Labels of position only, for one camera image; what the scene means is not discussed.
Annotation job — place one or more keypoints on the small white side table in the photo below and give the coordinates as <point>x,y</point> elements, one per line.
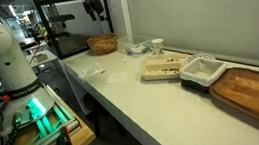
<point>42,58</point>

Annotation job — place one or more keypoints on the white bowl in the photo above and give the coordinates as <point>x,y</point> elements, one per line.
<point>199,56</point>

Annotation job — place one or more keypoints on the beige compartment lunch pack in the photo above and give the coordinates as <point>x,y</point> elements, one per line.
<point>162,66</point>

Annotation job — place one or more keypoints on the crumpled clear plastic wrap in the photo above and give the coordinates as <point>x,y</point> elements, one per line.
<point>91,73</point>

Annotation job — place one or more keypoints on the wooden cart top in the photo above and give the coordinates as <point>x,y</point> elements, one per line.
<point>81,136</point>

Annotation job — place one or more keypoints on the patterned paper cup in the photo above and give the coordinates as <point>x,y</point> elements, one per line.
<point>158,47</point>

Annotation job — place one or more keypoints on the flat beige wooden piece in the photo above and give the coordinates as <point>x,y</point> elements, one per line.
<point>183,55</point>

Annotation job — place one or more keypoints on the dark basket with white lining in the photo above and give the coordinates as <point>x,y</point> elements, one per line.
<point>202,73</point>

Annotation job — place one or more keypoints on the black metal shelf frame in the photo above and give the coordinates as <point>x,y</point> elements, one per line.
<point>48,26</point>

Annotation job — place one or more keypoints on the clear plastic container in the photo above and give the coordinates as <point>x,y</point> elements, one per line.
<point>132,42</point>

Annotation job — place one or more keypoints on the woven wicker bowl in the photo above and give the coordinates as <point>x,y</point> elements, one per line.
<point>103,44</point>

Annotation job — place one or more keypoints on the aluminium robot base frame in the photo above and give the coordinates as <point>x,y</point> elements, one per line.
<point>52,121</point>

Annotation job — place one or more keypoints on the brown wooden tray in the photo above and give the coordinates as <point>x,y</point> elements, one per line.
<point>257,99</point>

